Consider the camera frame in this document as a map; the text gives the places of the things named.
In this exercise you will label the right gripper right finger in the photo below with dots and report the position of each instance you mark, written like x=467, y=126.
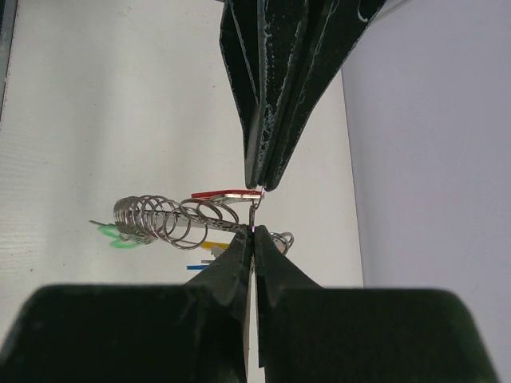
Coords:
x=310, y=333

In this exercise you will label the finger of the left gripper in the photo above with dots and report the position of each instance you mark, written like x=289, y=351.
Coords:
x=334, y=28
x=242, y=49

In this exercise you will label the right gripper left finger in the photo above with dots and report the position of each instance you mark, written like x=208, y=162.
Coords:
x=192, y=332

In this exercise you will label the blue tag key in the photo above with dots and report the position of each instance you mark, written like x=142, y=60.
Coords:
x=200, y=266

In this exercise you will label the green tag key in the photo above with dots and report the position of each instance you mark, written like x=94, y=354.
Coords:
x=119, y=240

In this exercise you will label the red tag key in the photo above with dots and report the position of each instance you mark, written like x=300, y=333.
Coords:
x=230, y=195

